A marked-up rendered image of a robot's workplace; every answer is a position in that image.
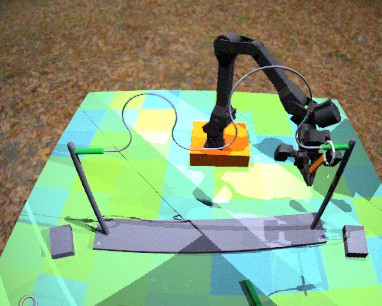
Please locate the green handle with grey loop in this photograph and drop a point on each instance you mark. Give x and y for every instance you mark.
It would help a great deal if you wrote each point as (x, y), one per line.
(252, 292)

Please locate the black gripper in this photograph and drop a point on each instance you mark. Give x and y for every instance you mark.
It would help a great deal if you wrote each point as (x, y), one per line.
(302, 156)

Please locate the orange square bar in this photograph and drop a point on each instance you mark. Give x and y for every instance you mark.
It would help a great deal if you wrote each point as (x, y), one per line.
(321, 160)

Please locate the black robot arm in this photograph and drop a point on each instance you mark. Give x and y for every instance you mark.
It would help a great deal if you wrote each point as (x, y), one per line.
(293, 99)

